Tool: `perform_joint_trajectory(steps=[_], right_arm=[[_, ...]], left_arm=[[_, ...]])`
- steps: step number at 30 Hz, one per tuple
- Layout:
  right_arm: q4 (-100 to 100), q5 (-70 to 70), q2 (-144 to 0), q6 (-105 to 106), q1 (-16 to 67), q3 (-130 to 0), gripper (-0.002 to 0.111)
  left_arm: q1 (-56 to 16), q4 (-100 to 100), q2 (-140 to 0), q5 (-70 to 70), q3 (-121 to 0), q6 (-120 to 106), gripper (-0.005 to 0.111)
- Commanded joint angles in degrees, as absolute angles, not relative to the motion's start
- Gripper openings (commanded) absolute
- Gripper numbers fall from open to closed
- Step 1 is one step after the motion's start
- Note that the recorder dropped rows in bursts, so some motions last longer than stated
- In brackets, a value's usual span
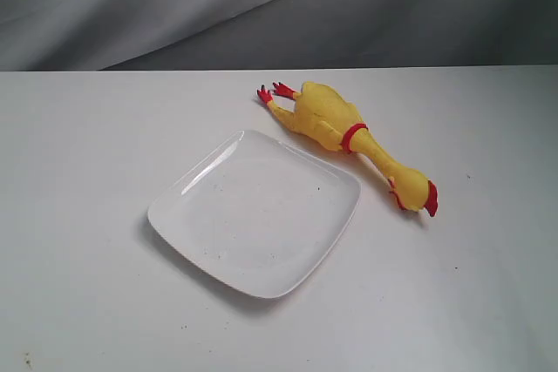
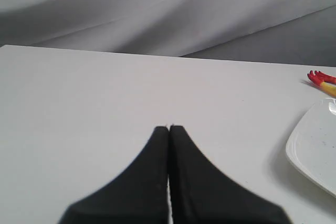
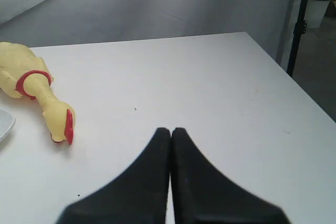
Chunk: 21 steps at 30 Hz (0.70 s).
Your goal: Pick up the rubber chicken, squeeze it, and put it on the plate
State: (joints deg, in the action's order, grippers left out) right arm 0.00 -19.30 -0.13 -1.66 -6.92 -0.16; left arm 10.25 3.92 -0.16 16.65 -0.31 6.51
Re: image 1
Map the white square plate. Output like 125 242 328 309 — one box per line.
147 130 361 300

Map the grey backdrop cloth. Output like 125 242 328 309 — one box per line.
1 0 557 71

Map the yellow rubber chicken toy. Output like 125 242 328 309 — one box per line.
256 82 439 217

